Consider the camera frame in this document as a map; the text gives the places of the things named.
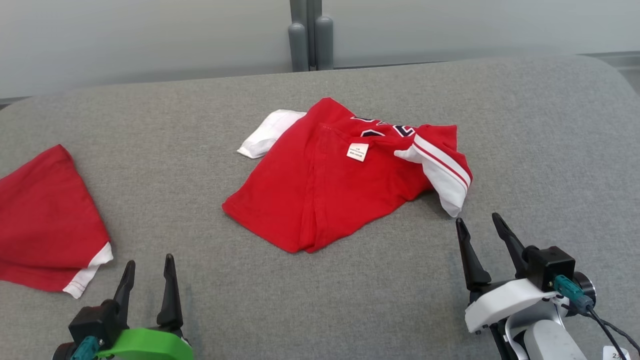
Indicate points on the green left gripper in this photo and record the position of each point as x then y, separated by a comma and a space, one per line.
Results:
150, 345

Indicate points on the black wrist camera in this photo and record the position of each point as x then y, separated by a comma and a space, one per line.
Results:
95, 320
550, 265

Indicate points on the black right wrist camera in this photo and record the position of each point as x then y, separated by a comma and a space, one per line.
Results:
550, 265

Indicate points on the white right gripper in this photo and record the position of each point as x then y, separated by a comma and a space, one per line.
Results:
505, 300

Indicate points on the grey fabric sofa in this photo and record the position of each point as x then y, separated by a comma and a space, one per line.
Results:
350, 310

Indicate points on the red shorts with white trim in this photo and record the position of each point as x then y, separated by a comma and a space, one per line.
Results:
45, 225

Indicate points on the grey post with round feet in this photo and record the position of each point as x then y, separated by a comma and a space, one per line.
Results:
310, 35

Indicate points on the red jersey with white sleeves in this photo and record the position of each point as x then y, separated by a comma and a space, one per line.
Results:
320, 200

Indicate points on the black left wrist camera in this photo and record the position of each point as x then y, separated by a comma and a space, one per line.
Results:
95, 320

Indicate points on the white label tag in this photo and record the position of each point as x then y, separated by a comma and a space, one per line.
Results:
615, 354

